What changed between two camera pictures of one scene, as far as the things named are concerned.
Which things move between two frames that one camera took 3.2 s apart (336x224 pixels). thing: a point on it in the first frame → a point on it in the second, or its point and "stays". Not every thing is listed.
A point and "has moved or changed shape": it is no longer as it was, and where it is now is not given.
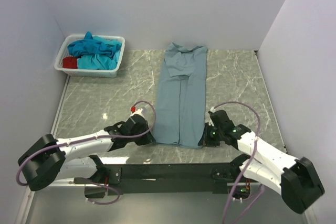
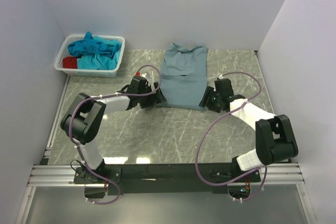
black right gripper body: (212, 136) → (212, 103)
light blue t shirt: (96, 62) stays
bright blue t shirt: (89, 46) stays
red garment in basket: (70, 62) stays
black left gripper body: (143, 139) → (150, 99)
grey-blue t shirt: (180, 110) has moved or changed shape
